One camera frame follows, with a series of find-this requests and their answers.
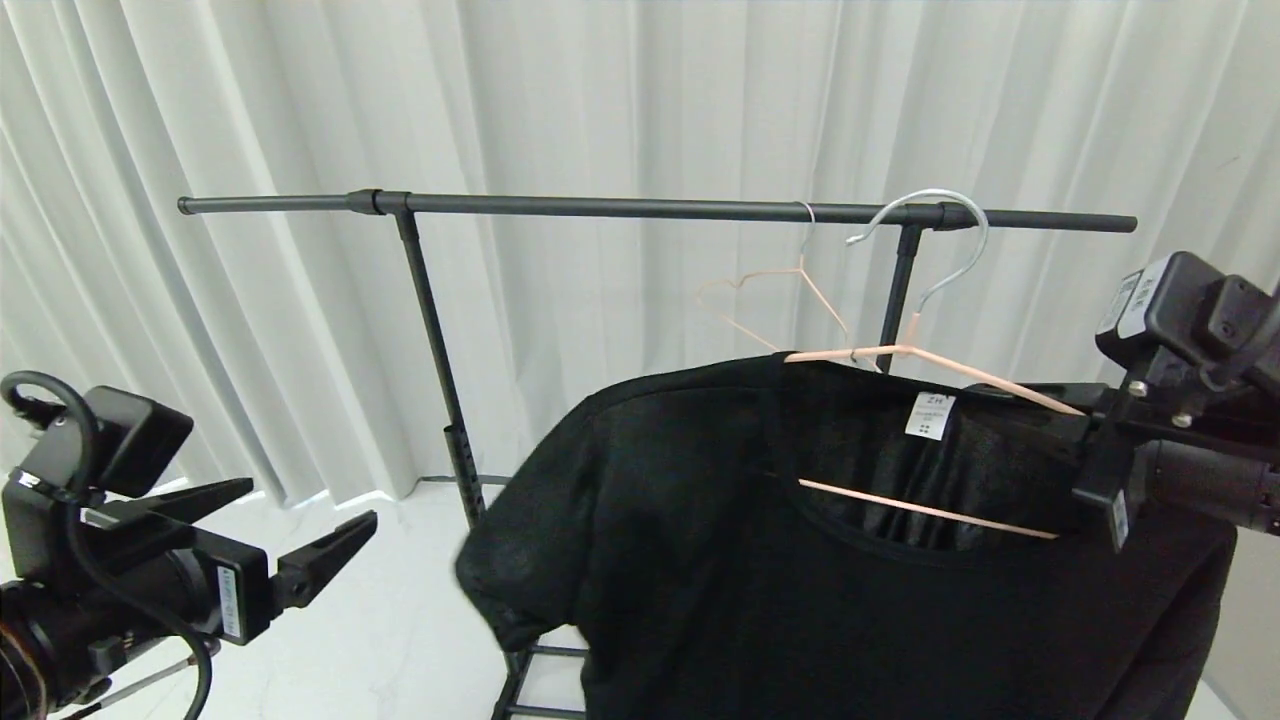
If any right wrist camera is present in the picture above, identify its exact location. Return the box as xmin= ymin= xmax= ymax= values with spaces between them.
xmin=1095 ymin=250 xmax=1280 ymax=401

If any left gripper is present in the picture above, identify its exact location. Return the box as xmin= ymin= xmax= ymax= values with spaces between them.
xmin=15 ymin=478 xmax=379 ymax=691

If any pink clothes hanger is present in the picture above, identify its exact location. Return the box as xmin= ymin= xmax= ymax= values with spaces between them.
xmin=785 ymin=188 xmax=1088 ymax=541
xmin=697 ymin=200 xmax=881 ymax=373

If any black clothes rack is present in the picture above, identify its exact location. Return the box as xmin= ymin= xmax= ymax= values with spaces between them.
xmin=178 ymin=190 xmax=1138 ymax=720

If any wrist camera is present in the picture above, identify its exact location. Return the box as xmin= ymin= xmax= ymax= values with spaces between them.
xmin=1095 ymin=250 xmax=1280 ymax=401
xmin=5 ymin=385 xmax=194 ymax=531

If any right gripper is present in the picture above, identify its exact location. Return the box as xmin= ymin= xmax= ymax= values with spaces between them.
xmin=1072 ymin=415 xmax=1280 ymax=553

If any black cable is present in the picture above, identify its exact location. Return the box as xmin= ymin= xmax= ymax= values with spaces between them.
xmin=0 ymin=370 xmax=216 ymax=720

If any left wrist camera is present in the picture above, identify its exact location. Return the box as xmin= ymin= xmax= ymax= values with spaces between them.
xmin=5 ymin=385 xmax=194 ymax=531

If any black T-shirt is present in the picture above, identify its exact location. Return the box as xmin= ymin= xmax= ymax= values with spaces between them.
xmin=455 ymin=352 xmax=1239 ymax=720

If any white curtain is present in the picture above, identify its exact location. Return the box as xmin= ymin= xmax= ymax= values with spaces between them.
xmin=0 ymin=0 xmax=1280 ymax=561

